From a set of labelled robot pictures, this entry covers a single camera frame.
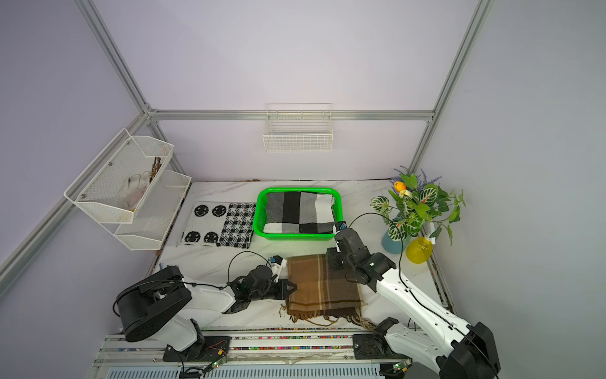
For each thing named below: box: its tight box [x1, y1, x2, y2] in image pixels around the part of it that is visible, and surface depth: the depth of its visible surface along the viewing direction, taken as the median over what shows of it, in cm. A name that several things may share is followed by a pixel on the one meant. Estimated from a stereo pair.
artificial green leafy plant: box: [370, 165, 467, 246], surface depth 72 cm
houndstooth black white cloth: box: [216, 202, 256, 249], surface depth 100 cm
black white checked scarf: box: [262, 191, 336, 234], surface depth 101 cm
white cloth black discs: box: [175, 200, 231, 248], surface depth 101 cm
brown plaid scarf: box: [279, 254, 376, 331], surface depth 83 cm
